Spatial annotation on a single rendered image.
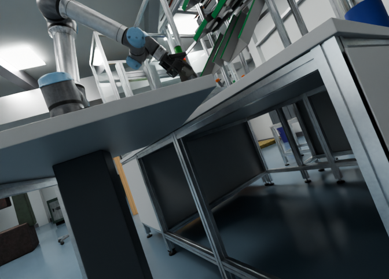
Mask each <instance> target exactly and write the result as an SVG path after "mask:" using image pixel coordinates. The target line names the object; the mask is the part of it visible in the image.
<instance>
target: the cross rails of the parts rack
mask: <svg viewBox="0 0 389 279"><path fill-rule="evenodd" d="M243 1H244V0H238V1H237V2H236V3H235V4H234V5H233V7H232V8H231V9H230V10H229V11H228V12H227V13H226V15H225V16H224V17H223V18H222V20H221V21H220V22H219V23H218V24H217V25H216V26H215V28H214V29H213V30H212V31H211V32H210V34H211V35H214V34H215V33H216V32H217V31H218V29H219V28H220V27H221V26H222V25H223V23H224V22H225V21H226V20H227V19H228V18H229V17H230V16H231V15H232V14H233V12H234V11H235V10H236V9H237V8H238V7H239V6H240V5H241V4H242V2H243ZM251 1H252V0H246V1H245V2H244V3H243V4H242V6H241V7H240V8H239V9H238V10H237V11H236V13H235V14H234V15H236V16H238V15H239V13H240V11H241V10H243V9H244V8H245V7H246V6H247V5H248V4H249V3H250V2H251ZM205 2H206V0H201V2H200V3H199V6H200V7H202V6H203V5H204V3H205Z"/></svg>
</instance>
